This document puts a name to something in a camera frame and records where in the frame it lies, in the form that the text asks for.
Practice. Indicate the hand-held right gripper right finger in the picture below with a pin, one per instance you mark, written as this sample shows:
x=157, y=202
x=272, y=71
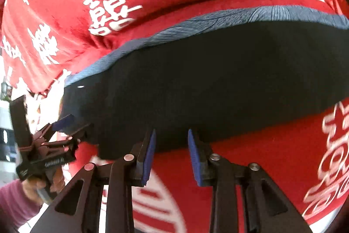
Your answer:
x=194, y=160

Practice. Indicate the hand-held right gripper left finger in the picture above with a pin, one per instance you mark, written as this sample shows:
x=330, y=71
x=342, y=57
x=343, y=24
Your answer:
x=148, y=160

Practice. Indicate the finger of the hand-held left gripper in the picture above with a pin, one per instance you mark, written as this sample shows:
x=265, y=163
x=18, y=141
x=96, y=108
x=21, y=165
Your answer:
x=64, y=121
x=81, y=132

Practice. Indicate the black pants blue patterned waistband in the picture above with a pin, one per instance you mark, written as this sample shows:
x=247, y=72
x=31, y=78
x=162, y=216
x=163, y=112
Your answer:
x=218, y=72

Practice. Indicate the person's left forearm pink sleeve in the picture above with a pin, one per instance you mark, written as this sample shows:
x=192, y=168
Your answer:
x=16, y=203

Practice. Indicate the person's left hand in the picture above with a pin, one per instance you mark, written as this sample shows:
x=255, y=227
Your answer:
x=56, y=181

